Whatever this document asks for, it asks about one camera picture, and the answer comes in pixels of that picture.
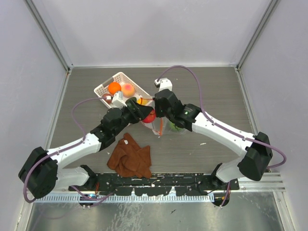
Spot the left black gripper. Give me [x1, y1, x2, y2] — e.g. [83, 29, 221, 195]
[113, 99, 152, 136]

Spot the right aluminium frame post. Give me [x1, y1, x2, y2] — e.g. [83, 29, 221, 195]
[236, 0, 281, 71]

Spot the dark green avocado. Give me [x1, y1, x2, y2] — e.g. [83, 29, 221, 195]
[126, 97, 137, 102]

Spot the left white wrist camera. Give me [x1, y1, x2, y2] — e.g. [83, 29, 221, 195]
[110, 91, 127, 108]

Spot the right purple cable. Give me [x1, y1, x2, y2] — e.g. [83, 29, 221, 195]
[156, 65, 287, 169]

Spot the white plastic basket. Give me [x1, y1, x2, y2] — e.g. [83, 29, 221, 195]
[93, 72, 153, 106]

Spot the white slotted cable duct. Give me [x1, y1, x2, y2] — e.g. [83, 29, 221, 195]
[35, 193, 214, 203]

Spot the clear zip top bag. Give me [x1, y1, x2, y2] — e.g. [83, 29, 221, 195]
[141, 97, 186, 136]

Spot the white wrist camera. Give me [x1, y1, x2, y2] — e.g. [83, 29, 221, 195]
[154, 78, 173, 91]
[110, 91, 127, 108]

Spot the orange fruit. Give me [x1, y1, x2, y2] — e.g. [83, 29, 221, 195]
[108, 82, 121, 95]

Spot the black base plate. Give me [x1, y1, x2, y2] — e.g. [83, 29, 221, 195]
[68, 172, 240, 197]

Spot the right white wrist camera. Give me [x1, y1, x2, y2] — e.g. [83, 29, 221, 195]
[154, 78, 173, 91]

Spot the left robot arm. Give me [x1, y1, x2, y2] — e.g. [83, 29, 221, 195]
[18, 99, 153, 202]

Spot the left aluminium frame post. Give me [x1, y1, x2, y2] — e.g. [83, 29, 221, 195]
[25, 0, 74, 72]

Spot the aluminium frame post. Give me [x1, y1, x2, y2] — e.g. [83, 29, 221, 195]
[236, 0, 281, 71]
[25, 0, 74, 72]

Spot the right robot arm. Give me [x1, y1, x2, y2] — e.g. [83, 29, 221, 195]
[154, 89, 273, 190]

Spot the brown cloth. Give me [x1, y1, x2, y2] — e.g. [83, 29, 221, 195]
[107, 133, 152, 179]

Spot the pink peach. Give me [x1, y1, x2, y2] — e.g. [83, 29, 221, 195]
[121, 83, 135, 98]

